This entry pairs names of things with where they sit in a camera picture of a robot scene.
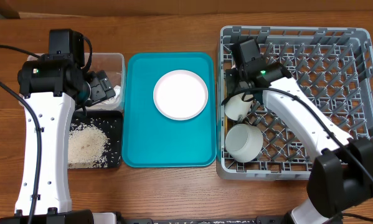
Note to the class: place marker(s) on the white round plate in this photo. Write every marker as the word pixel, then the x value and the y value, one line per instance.
pixel 180 95

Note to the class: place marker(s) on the grey metal bowl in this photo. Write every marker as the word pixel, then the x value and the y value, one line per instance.
pixel 244 142

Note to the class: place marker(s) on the grey dishwasher rack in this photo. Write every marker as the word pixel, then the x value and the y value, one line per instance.
pixel 334 69

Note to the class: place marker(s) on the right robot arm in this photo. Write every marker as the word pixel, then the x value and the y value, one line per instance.
pixel 342 171

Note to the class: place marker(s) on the clear plastic bin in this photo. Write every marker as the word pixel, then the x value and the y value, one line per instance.
pixel 114 66

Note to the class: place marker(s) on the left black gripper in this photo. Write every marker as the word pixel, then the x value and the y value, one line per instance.
pixel 101 87

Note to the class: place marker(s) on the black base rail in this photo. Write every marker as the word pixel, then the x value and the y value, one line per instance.
pixel 189 221

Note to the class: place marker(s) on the white napkin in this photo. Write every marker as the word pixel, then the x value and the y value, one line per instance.
pixel 113 101

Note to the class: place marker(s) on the white cup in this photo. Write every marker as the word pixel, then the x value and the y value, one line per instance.
pixel 236 108

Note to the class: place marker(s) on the teal serving tray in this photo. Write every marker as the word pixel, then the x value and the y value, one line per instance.
pixel 153 140

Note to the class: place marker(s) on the white rice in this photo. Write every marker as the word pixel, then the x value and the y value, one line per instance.
pixel 86 144

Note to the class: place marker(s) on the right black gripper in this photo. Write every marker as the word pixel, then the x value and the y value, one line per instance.
pixel 231 88

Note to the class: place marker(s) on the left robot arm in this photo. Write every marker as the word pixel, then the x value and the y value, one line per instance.
pixel 51 88

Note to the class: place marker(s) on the black plastic tray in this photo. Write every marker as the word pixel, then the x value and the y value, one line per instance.
pixel 114 124

